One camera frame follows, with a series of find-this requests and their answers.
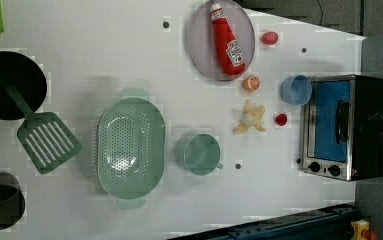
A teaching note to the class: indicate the peeled toy banana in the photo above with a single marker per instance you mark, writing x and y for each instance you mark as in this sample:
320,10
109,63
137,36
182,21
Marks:
250,118

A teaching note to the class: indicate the yellow emergency stop button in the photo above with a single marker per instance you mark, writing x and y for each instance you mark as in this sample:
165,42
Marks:
362,231

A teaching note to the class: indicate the blue cup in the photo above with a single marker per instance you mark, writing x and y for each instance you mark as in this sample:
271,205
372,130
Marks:
296,90

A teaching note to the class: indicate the small red toy tomato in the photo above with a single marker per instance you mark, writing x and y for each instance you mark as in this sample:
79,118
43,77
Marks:
281,119

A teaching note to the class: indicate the toy strawberry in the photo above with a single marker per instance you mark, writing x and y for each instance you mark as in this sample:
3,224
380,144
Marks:
269,38

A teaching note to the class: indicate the toy orange half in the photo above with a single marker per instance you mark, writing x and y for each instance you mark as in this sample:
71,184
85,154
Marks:
251,83

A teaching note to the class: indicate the red ketchup bottle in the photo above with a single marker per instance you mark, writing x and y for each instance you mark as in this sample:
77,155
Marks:
229,52

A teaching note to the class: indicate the green mug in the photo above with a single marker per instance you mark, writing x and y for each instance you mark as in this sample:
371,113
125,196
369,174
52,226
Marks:
199,154

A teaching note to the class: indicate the green colander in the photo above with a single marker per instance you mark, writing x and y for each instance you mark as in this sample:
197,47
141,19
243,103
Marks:
131,148

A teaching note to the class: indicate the green slotted spatula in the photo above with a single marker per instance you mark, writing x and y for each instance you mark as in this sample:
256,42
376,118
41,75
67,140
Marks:
46,139

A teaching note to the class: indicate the black cylindrical cup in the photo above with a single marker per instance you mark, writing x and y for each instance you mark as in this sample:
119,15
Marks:
12,201

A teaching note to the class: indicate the black frying pan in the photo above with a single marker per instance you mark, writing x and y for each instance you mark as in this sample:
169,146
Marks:
28,78

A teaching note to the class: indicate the blue metal frame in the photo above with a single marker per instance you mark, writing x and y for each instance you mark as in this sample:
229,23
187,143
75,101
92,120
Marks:
330,223

